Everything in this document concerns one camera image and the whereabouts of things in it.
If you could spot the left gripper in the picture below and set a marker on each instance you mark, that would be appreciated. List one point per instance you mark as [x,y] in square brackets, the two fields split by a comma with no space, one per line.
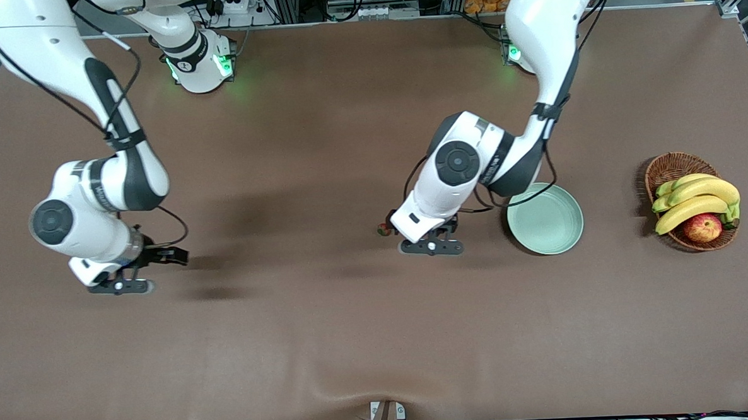
[448,224]

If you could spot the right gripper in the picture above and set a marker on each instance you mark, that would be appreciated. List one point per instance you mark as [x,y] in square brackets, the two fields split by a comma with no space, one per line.
[153,255]

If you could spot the red strawberry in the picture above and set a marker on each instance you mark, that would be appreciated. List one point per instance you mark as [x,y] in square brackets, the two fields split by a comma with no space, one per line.
[384,229]

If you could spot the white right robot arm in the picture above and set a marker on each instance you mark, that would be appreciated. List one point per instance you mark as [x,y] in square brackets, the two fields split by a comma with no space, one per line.
[32,42]

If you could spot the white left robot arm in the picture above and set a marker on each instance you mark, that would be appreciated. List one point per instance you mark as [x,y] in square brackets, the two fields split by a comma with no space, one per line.
[543,26]

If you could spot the pale green round plate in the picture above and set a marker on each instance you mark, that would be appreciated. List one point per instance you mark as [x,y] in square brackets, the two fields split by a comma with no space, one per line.
[548,224]

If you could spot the brown table mat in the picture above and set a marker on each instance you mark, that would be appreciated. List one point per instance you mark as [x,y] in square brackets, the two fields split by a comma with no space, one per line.
[353,312]

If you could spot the white connector strip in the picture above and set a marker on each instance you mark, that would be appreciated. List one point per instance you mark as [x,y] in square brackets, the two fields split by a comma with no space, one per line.
[371,12]

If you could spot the white power strip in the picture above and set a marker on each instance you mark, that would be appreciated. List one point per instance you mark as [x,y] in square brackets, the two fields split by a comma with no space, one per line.
[236,6]

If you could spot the brown wicker basket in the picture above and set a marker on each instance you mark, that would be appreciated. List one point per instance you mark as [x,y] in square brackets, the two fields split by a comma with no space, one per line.
[672,166]

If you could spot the small greenish yellow banana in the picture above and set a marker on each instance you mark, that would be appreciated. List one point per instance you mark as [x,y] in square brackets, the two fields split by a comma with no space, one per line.
[685,180]

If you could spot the red yellow apple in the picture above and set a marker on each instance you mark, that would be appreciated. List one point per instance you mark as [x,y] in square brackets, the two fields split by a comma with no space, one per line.
[703,228]

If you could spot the large yellow banana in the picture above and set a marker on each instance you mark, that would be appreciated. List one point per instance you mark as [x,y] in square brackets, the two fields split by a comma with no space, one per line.
[708,189]

